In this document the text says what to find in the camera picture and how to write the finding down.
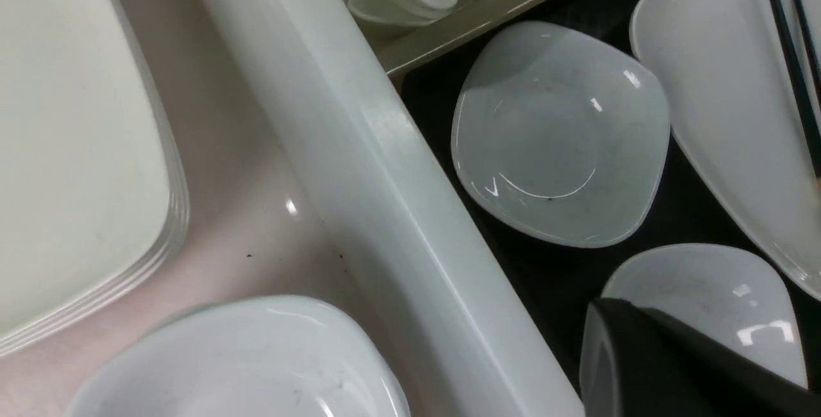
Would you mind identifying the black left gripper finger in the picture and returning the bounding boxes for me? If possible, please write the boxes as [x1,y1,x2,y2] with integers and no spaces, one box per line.
[589,299,820,416]

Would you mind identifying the white bowl tray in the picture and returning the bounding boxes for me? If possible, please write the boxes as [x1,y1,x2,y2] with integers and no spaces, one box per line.
[450,21,671,248]
[579,244,810,416]

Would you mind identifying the black chopstick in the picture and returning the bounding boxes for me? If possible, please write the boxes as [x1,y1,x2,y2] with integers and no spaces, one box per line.
[768,0,820,180]
[792,0,820,103]

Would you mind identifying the large white square plate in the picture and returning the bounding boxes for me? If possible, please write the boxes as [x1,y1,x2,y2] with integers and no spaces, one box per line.
[630,0,820,299]

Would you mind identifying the stack of white bowls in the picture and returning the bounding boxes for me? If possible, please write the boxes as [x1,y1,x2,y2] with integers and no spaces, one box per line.
[65,295,411,416]

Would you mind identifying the large white plastic tub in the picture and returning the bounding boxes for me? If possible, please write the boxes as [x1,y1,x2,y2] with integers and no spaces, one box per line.
[2,0,584,416]

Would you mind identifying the olive green plastic bin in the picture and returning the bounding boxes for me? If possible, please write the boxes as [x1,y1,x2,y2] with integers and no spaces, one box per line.
[354,0,548,78]

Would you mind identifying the stack of white square plates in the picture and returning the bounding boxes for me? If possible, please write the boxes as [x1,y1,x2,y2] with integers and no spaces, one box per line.
[1,0,190,356]

